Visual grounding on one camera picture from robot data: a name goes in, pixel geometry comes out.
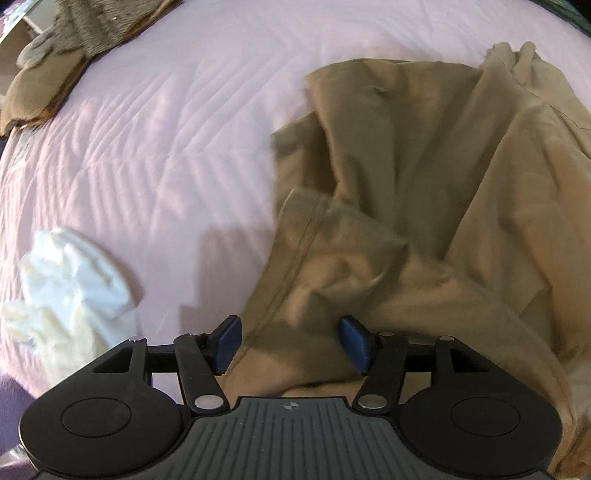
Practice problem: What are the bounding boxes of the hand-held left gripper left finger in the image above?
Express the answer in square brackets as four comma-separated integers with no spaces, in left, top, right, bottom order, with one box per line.
[92,315,244,415]

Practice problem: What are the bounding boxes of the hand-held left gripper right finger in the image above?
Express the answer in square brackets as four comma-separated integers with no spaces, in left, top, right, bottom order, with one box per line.
[338,315,491,414]

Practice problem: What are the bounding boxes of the tan shirt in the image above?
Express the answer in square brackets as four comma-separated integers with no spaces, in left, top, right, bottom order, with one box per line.
[228,41,591,476]

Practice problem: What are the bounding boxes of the white crumpled cloth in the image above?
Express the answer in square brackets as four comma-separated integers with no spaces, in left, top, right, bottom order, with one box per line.
[0,226,144,384]

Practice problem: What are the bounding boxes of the folded tan cloth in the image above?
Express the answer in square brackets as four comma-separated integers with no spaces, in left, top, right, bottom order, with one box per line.
[0,44,100,137]

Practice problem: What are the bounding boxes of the speckled brown knit cloth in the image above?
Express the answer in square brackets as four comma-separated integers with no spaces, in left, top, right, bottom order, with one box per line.
[46,0,183,58]

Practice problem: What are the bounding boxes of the grey gloves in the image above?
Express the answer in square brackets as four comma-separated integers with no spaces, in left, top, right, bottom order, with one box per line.
[17,25,63,68]

